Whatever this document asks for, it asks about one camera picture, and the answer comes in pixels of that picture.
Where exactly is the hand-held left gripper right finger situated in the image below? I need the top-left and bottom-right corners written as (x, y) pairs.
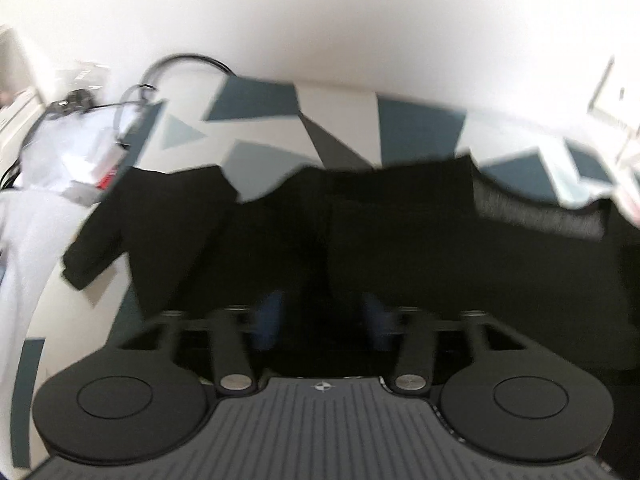
top-left (361, 291), bottom-right (536, 396)

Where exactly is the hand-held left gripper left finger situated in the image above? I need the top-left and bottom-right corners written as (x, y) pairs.
top-left (117, 290), bottom-right (288, 396)

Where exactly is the black hooded sweatshirt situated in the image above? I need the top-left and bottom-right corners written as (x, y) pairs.
top-left (62, 155), bottom-right (640, 386)

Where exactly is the white cloth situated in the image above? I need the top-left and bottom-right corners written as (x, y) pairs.
top-left (0, 110), bottom-right (126, 341)

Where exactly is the patterned bed sheet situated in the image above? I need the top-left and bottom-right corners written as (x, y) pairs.
top-left (10, 75), bottom-right (640, 471)

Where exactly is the black cable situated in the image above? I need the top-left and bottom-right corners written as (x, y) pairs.
top-left (120, 53), bottom-right (236, 111)

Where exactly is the white wall switch plate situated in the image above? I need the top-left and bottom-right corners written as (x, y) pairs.
top-left (589, 57), bottom-right (640, 133)

